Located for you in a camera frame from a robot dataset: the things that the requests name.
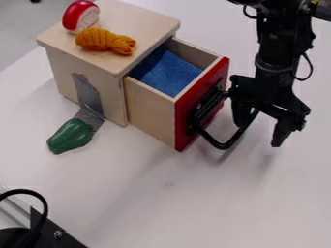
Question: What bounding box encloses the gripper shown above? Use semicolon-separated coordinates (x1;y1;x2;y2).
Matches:
228;66;312;148

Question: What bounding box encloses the drawer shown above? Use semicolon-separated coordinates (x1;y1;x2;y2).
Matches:
122;37;261;153

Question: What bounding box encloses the red and white toy sushi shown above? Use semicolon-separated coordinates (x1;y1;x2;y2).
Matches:
60;0;103;35

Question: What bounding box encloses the blue cloth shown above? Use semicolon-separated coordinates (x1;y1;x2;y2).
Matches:
126;45;205;99

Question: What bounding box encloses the cabinet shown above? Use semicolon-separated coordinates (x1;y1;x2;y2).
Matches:
35;0;183;128

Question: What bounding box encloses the green toy pepper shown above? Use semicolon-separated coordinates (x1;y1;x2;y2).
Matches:
45;117;95;155

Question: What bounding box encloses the black equipment base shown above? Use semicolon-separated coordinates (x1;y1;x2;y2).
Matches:
0;207;90;248

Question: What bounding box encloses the black cable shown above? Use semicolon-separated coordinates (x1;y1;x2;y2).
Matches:
0;188;51;240

